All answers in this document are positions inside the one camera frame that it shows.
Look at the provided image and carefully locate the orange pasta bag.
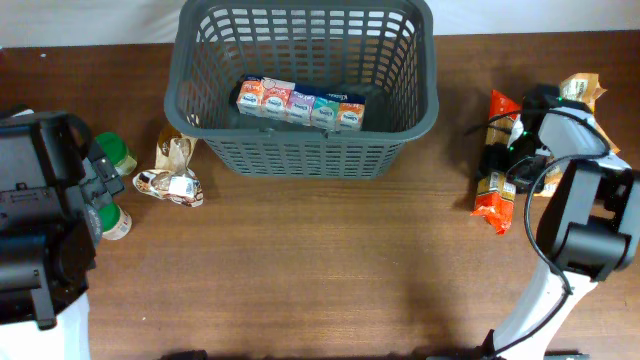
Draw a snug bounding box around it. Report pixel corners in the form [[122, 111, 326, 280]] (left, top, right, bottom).
[[471, 90, 520, 235]]

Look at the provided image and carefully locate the blue tissue pack box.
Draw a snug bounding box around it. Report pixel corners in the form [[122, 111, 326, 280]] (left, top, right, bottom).
[[229, 74, 366, 132]]

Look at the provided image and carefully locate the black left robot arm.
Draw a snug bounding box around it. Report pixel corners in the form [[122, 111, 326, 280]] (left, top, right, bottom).
[[1, 105, 125, 330]]

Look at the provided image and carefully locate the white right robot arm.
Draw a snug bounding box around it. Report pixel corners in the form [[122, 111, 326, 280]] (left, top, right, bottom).
[[482, 85, 639, 359]]

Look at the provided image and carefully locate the brown snack bag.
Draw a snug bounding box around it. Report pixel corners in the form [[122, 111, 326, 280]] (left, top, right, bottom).
[[537, 73, 628, 198]]

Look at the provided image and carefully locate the grey plastic basket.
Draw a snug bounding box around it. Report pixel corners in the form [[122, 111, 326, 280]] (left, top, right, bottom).
[[164, 0, 439, 179]]

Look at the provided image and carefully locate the crumpled white brown wrapper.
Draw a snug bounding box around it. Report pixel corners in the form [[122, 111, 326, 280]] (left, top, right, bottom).
[[132, 169, 204, 208]]

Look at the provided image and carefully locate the green lid jar far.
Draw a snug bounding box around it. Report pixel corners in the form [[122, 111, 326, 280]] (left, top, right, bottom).
[[96, 132, 137, 176]]

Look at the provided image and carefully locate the green lid jar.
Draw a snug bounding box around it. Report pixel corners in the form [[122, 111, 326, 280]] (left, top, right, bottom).
[[98, 203, 132, 240], [96, 132, 137, 176]]

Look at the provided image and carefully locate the green lid jar near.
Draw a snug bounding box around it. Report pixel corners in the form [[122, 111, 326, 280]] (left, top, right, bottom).
[[98, 203, 132, 240]]

